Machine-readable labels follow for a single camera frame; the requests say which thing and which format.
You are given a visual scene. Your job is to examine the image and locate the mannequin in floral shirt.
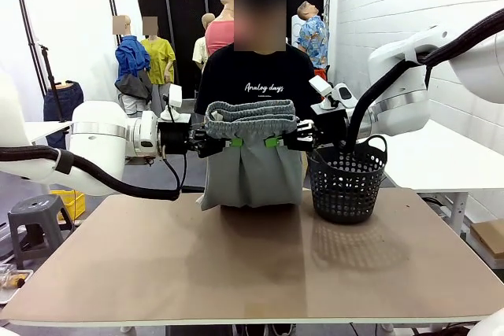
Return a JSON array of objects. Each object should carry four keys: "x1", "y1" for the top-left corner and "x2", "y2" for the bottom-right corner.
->
[{"x1": 295, "y1": 0, "x2": 330, "y2": 78}]

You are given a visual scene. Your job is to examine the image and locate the mannequin legs in dark jeans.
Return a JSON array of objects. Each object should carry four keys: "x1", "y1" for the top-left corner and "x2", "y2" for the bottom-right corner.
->
[{"x1": 43, "y1": 80, "x2": 85, "y2": 151}]

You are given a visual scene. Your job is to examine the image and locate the black sleeved left arm cable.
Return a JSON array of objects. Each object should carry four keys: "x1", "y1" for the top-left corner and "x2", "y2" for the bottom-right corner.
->
[{"x1": 0, "y1": 146, "x2": 183, "y2": 202}]

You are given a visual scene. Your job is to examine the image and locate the dark grey perforated laundry basket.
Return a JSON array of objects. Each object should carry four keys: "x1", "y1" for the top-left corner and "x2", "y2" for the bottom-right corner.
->
[{"x1": 306, "y1": 135, "x2": 389, "y2": 225}]

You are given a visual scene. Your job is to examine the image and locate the white tray with small items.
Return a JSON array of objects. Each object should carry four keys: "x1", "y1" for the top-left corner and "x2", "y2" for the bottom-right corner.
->
[{"x1": 0, "y1": 268, "x2": 35, "y2": 306}]

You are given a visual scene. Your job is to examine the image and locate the black curtain backdrop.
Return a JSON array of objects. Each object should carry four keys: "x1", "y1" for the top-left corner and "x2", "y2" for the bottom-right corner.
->
[{"x1": 135, "y1": 0, "x2": 331, "y2": 102}]

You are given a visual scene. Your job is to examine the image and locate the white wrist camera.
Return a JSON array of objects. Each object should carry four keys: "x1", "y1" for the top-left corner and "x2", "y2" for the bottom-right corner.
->
[
  {"x1": 308, "y1": 74, "x2": 354, "y2": 111},
  {"x1": 158, "y1": 83, "x2": 192, "y2": 124}
]

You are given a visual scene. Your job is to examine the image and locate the grey plastic stool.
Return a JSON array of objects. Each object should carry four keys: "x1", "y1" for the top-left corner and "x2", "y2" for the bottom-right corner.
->
[{"x1": 7, "y1": 194, "x2": 75, "y2": 271}]

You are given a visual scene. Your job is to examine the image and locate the mannequin in blue shirt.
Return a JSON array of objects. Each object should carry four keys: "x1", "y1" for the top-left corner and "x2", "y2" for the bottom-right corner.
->
[{"x1": 113, "y1": 14, "x2": 154, "y2": 117}]

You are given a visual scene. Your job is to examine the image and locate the person in black t-shirt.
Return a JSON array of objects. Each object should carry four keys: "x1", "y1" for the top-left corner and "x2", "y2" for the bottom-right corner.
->
[{"x1": 194, "y1": 0, "x2": 325, "y2": 198}]

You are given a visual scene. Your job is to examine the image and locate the white backdrop screen black frame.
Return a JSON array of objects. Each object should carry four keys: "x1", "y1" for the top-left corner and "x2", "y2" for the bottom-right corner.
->
[{"x1": 0, "y1": 0, "x2": 138, "y2": 124}]

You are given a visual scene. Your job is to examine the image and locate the mannequin in pink top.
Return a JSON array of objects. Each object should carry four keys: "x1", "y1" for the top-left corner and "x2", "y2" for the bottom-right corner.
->
[{"x1": 204, "y1": 0, "x2": 239, "y2": 58}]

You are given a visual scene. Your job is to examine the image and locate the black sleeved arm cable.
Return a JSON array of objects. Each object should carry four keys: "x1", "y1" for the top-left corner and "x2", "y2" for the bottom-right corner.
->
[
  {"x1": 0, "y1": 146, "x2": 183, "y2": 202},
  {"x1": 343, "y1": 10, "x2": 504, "y2": 153}
]

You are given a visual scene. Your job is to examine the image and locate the yellow plastic crate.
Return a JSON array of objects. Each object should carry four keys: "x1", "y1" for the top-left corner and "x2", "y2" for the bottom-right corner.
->
[{"x1": 50, "y1": 190, "x2": 86, "y2": 222}]

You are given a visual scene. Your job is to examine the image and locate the black tripod stand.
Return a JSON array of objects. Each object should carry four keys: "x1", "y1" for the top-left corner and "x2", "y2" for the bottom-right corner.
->
[{"x1": 39, "y1": 44, "x2": 67, "y2": 124}]

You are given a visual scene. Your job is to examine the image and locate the mannequin in yellow shirt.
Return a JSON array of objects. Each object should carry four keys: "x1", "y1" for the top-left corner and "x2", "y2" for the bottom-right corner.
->
[{"x1": 140, "y1": 16, "x2": 177, "y2": 116}]

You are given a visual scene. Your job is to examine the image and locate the black sleeved right arm cable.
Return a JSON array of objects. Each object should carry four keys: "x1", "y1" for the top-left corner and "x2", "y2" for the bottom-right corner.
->
[{"x1": 343, "y1": 10, "x2": 504, "y2": 153}]

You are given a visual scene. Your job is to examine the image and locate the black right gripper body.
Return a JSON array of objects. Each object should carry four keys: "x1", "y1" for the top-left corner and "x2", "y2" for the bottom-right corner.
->
[{"x1": 310, "y1": 104, "x2": 350, "y2": 153}]

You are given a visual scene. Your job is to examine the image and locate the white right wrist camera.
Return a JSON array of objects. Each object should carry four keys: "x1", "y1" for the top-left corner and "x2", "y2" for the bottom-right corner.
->
[{"x1": 308, "y1": 74, "x2": 354, "y2": 111}]

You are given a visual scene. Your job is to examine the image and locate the brown cardboard box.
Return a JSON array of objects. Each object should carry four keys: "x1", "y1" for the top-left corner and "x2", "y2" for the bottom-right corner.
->
[{"x1": 469, "y1": 217, "x2": 504, "y2": 261}]

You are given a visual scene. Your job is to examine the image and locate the white side table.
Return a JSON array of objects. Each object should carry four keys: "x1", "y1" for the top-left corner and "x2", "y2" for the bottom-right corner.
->
[{"x1": 369, "y1": 116, "x2": 504, "y2": 235}]

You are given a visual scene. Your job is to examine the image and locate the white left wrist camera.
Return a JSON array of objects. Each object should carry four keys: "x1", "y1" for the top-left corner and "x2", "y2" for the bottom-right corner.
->
[{"x1": 158, "y1": 83, "x2": 192, "y2": 124}]

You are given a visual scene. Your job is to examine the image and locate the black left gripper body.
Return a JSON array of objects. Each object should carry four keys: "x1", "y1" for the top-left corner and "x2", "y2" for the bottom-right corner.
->
[{"x1": 157, "y1": 113, "x2": 198, "y2": 157}]

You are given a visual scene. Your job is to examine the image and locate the grey training pants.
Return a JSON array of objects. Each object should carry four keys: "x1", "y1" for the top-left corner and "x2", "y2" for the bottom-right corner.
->
[{"x1": 196, "y1": 100, "x2": 305, "y2": 212}]

